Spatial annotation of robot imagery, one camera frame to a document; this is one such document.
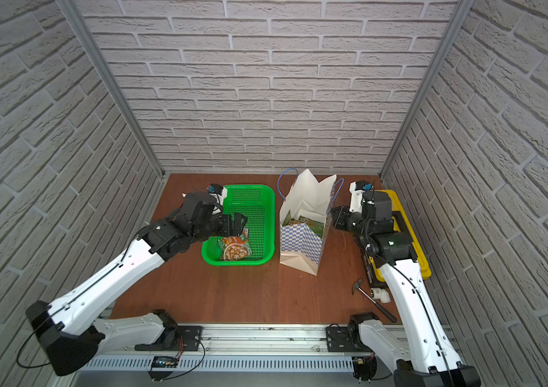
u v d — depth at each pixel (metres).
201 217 0.54
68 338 0.38
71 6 0.69
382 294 0.81
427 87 0.86
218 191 0.64
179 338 0.73
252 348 0.73
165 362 0.72
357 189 0.63
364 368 0.71
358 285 0.85
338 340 0.74
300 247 0.81
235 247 0.92
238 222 0.64
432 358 0.37
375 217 0.50
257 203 1.04
